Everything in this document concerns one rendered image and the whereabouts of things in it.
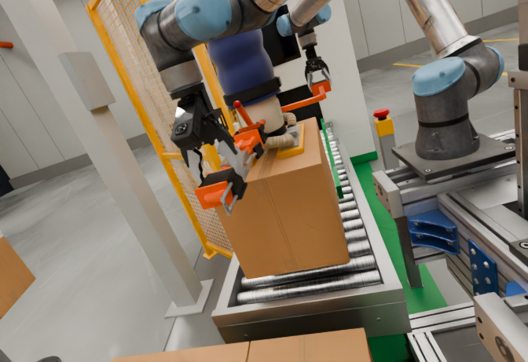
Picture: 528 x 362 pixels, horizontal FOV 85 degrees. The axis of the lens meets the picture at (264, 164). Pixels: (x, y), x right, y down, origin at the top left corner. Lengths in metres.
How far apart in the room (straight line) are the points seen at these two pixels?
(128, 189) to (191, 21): 1.55
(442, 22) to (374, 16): 9.13
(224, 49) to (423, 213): 0.80
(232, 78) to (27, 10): 1.20
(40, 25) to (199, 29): 1.50
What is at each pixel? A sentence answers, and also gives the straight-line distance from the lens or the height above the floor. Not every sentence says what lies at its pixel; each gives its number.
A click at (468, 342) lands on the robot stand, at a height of 0.21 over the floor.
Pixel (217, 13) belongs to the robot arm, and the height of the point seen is 1.51.
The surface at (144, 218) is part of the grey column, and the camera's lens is 2.00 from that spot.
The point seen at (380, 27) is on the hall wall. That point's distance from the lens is 10.13.
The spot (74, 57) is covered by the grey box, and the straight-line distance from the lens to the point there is 1.88.
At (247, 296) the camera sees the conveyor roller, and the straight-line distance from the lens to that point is 1.35.
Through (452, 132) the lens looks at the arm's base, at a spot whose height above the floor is 1.11.
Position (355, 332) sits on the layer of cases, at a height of 0.54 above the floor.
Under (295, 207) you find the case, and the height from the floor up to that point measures 0.94.
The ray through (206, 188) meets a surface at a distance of 0.60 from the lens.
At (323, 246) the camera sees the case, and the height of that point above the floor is 0.77.
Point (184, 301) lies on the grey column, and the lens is 2.36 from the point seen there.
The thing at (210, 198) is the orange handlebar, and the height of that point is 1.21.
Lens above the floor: 1.43
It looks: 19 degrees down
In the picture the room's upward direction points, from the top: 20 degrees counter-clockwise
